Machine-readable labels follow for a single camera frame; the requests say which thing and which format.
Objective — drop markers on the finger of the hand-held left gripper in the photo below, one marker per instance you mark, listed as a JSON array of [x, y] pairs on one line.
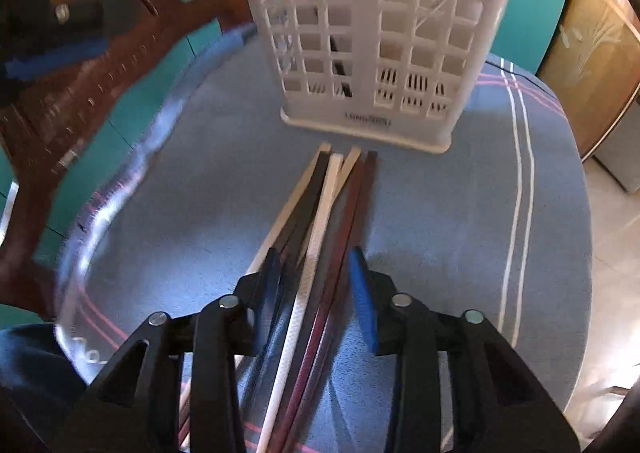
[[55, 59], [45, 15]]

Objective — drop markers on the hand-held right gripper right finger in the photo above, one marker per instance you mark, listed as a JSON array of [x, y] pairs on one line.
[[362, 293]]

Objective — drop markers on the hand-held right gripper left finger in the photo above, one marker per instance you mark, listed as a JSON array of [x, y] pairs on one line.
[[272, 283]]

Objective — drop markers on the white chopstick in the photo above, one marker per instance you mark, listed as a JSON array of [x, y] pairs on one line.
[[320, 233]]

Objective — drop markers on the dark red chopstick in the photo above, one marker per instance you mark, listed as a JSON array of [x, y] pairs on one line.
[[350, 213], [362, 203]]

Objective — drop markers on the cream chopstick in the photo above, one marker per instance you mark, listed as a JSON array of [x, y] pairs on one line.
[[350, 163], [295, 203]]

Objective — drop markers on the white plastic utensil basket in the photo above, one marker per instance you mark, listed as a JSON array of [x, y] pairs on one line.
[[365, 33]]

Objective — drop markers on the carved wooden chair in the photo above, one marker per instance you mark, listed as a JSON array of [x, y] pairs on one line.
[[60, 133]]

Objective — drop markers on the blue striped tablecloth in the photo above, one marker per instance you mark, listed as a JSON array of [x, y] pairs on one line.
[[450, 233]]

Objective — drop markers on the wooden glass-door cabinet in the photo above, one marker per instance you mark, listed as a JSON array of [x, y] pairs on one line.
[[590, 58]]

